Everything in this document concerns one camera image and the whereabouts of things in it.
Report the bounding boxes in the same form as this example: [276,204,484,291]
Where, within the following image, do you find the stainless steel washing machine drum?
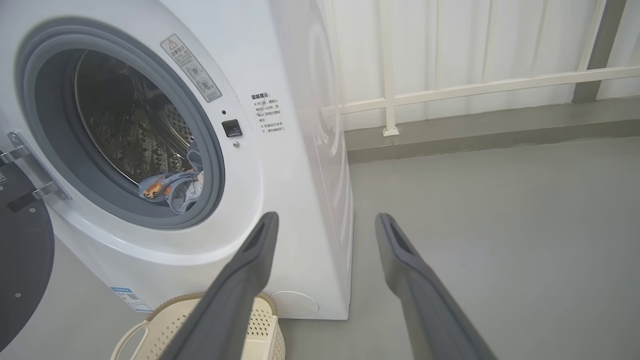
[74,49,197,187]

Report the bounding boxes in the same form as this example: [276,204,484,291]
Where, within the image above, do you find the round white drain filter cover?
[270,290,320,319]

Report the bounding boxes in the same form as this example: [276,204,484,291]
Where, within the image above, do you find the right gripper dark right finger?
[374,213,496,360]

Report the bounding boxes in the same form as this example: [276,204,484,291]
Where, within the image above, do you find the grey warning label sticker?
[159,33,224,104]

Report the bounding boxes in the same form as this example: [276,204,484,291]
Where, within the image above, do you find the white front-load washing machine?
[0,0,356,321]

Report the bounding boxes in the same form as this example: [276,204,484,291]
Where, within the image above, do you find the blue energy label sticker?
[110,286,154,314]

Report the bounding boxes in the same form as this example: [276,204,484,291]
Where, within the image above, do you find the metal door hinge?
[6,130,71,201]

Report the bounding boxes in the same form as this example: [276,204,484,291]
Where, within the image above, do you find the blue garment small bear prints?
[138,167,205,215]

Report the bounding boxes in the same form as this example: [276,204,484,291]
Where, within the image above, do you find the black text instruction sticker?
[249,92,287,134]

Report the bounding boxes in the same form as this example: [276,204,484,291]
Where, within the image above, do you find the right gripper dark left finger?
[159,211,280,360]

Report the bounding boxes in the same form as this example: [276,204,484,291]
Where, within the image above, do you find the white metal railing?
[322,0,640,137]

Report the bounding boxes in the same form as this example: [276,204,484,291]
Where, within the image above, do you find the cream perforated laundry basket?
[110,292,286,360]

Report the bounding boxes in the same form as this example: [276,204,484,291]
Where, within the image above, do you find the black round glass washer door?
[0,149,56,354]

